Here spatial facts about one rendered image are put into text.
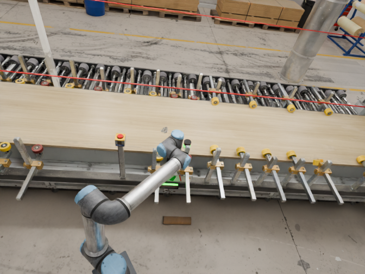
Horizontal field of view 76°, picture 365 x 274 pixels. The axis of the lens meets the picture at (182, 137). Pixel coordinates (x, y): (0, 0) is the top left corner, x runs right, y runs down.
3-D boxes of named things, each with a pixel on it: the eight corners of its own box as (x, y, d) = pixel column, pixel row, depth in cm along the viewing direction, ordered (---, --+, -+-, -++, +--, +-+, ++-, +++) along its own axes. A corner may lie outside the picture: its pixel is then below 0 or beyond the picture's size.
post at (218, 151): (208, 183, 218) (221, 150, 184) (204, 183, 218) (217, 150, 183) (207, 180, 221) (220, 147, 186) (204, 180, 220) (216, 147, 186)
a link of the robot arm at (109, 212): (108, 228, 103) (194, 154, 149) (89, 210, 107) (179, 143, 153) (108, 240, 110) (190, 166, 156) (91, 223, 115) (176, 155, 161)
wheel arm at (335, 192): (341, 204, 193) (344, 203, 191) (338, 204, 193) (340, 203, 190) (322, 168, 218) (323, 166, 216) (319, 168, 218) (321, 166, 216)
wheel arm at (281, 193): (285, 202, 187) (287, 200, 184) (281, 201, 187) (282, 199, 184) (267, 153, 221) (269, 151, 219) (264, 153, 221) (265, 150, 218)
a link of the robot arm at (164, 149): (168, 153, 147) (180, 143, 154) (155, 143, 151) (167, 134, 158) (167, 162, 154) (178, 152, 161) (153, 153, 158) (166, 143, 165)
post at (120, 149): (125, 179, 208) (123, 145, 175) (119, 178, 207) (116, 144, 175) (126, 174, 211) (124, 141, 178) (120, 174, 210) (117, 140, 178)
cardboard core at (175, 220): (191, 222, 253) (163, 222, 249) (190, 225, 259) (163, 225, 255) (190, 215, 258) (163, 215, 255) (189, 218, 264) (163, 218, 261)
